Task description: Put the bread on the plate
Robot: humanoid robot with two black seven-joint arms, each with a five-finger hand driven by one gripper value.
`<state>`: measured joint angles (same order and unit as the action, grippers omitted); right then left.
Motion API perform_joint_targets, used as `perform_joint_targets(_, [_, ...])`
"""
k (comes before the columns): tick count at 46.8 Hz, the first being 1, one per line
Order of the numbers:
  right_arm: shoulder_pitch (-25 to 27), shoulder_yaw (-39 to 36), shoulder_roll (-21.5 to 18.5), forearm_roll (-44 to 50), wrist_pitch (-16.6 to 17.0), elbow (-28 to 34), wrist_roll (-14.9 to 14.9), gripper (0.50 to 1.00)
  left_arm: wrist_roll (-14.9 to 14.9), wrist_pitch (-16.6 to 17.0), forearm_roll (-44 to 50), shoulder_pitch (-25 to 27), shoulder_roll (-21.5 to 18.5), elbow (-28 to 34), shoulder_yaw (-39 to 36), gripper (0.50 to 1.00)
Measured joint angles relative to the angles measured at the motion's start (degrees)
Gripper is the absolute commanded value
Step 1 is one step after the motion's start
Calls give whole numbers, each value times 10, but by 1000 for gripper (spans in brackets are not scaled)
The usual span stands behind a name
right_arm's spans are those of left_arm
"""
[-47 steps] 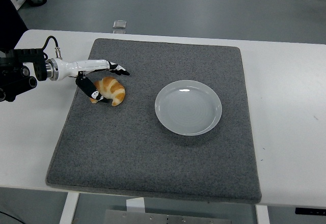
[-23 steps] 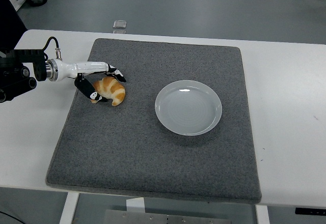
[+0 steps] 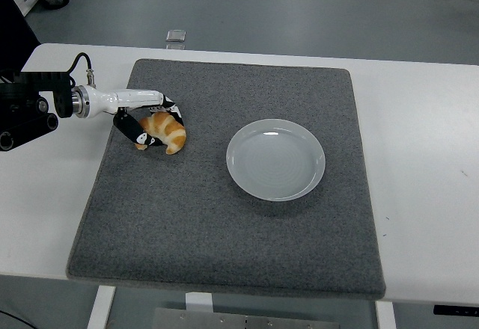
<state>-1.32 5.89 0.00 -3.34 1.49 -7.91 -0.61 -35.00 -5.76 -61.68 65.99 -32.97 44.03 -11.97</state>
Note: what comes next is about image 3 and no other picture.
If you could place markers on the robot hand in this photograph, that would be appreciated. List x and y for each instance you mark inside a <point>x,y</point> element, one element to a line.
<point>123,97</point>

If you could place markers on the golden croissant bread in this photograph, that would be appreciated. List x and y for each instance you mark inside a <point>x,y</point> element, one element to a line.
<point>168,127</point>

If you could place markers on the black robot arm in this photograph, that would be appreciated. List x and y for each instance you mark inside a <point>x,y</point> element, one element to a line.
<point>30,93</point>

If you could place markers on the round grey plate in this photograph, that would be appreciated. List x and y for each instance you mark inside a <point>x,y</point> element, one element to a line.
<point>275,162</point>

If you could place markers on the grey metal plate with screws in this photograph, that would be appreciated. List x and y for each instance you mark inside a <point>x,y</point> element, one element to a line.
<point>243,319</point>

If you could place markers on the silver floor socket cover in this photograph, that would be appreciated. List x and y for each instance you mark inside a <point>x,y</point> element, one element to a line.
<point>176,36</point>

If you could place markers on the black cloth-covered object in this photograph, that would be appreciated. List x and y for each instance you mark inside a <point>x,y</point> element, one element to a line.
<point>13,33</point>

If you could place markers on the grey felt mat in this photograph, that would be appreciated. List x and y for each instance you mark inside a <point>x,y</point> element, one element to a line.
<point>209,232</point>

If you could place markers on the white table leg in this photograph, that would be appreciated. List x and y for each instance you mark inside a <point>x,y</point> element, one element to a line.
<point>386,316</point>
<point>101,306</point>
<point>199,301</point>

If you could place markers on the black table control panel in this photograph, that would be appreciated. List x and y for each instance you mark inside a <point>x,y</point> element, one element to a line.
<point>456,310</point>

